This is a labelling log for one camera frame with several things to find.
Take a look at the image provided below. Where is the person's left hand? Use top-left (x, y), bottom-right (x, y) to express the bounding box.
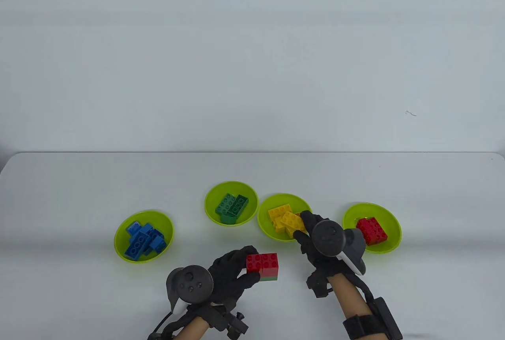
top-left (208, 245), bottom-right (262, 311)

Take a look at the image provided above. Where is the person's right hand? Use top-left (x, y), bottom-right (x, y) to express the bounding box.
top-left (294, 210), bottom-right (354, 277)

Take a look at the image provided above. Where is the person's right forearm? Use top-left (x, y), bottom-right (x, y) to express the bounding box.
top-left (329, 273), bottom-right (373, 321)

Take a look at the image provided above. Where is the lime green plastic bowl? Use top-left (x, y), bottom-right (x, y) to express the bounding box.
top-left (342, 202), bottom-right (402, 254)
top-left (114, 209), bottom-right (174, 264)
top-left (204, 180), bottom-right (260, 226)
top-left (257, 193), bottom-right (314, 242)

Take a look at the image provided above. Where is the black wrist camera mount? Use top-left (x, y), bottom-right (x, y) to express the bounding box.
top-left (306, 269), bottom-right (332, 298)
top-left (209, 304), bottom-right (249, 338)

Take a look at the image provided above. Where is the black cable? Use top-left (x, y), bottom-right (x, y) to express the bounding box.
top-left (147, 308), bottom-right (198, 340)
top-left (357, 281), bottom-right (375, 305)

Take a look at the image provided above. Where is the black forearm strap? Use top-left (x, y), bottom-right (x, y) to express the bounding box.
top-left (342, 297), bottom-right (403, 340)

